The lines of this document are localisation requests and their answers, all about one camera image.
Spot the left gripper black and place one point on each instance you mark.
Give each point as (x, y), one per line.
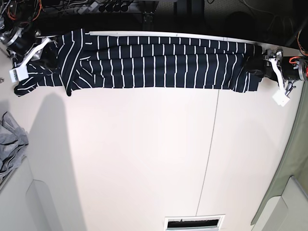
(292, 68)

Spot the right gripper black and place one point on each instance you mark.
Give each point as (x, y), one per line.
(20, 41)

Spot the navy white striped t-shirt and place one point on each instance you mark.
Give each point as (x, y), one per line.
(88, 61)

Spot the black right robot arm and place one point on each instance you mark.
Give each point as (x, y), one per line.
(22, 13)

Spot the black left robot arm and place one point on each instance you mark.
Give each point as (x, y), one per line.
(301, 39)

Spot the white power strip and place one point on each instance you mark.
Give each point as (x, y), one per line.
(85, 8)

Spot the grey crumpled cloth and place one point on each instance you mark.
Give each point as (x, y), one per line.
(13, 143)

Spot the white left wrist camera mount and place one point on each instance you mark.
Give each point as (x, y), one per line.
(280, 95)

